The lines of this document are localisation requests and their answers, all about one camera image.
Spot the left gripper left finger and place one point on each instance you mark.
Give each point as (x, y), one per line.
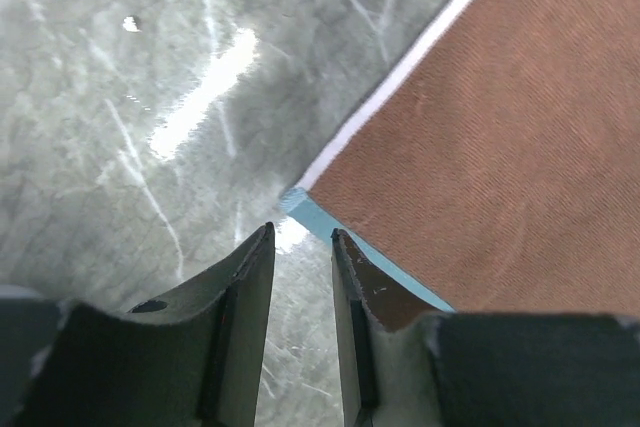
(191, 356)

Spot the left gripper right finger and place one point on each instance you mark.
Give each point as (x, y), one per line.
(405, 363)

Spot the brown orange bear towel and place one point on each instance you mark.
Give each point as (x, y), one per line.
(496, 167)

